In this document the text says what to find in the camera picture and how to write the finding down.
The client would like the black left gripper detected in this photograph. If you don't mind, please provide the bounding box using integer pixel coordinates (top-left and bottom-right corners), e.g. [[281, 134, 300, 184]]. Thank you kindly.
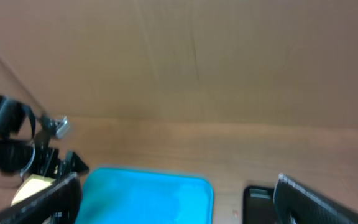
[[11, 113, 90, 181]]

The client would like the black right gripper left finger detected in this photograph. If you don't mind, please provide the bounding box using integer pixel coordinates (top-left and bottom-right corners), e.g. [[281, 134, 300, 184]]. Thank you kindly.
[[0, 172, 82, 224]]

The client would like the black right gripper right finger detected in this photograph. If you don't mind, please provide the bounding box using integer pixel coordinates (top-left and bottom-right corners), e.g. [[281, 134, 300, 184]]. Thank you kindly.
[[273, 174, 358, 224]]

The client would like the yellow plate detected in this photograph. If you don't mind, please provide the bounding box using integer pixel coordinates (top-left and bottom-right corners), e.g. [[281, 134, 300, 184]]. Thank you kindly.
[[11, 174, 55, 206]]

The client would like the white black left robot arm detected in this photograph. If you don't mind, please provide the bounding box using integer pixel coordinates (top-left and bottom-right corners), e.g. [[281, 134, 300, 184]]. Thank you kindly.
[[0, 95, 90, 179]]

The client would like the black plastic tray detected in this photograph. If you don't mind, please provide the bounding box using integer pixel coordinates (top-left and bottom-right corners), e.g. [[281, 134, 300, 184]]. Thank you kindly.
[[242, 185, 279, 224]]

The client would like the teal plastic tray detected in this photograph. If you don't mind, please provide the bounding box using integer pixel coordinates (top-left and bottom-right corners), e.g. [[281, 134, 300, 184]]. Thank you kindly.
[[75, 167, 214, 224]]

